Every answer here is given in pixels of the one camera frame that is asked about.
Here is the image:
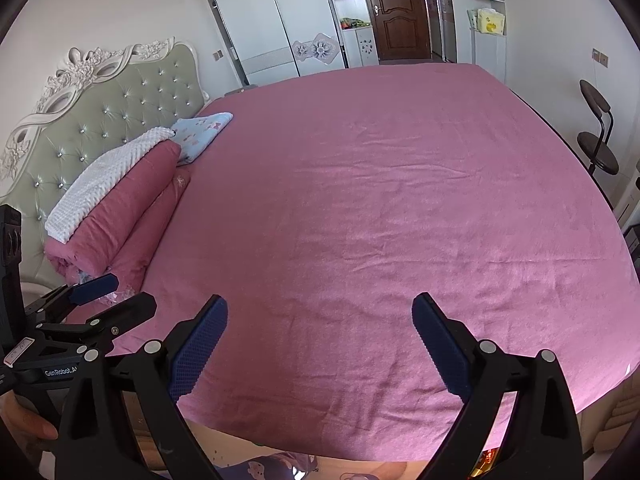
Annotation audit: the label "person's left hand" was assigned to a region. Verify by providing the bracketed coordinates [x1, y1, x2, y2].
[1, 391, 58, 452]

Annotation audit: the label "pink folded quilt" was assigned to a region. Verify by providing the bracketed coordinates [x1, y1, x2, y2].
[44, 140, 190, 304]

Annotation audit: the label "white knitted blanket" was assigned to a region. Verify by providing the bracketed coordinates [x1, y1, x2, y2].
[44, 127, 175, 244]

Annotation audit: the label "person's patterned pajama legs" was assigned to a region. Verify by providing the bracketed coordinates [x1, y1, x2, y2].
[216, 452, 426, 480]

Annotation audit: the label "light blue patterned pillow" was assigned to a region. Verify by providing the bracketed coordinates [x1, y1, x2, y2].
[170, 112, 233, 166]

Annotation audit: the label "grey tufted headboard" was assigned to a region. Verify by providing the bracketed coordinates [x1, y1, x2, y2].
[1, 38, 210, 286]

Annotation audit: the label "pink bed sheet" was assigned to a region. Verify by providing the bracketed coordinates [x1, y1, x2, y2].
[115, 63, 639, 462]

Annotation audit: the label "black round stool chair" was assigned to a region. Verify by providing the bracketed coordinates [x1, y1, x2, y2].
[576, 78, 621, 177]

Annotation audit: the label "white sliding wardrobe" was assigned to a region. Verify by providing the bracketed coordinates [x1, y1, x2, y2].
[209, 0, 378, 87]

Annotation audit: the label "brown wooden door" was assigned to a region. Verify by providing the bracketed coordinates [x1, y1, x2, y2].
[366, 0, 432, 63]

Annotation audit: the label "white wall shelf with books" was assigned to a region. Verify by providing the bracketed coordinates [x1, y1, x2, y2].
[466, 0, 506, 80]

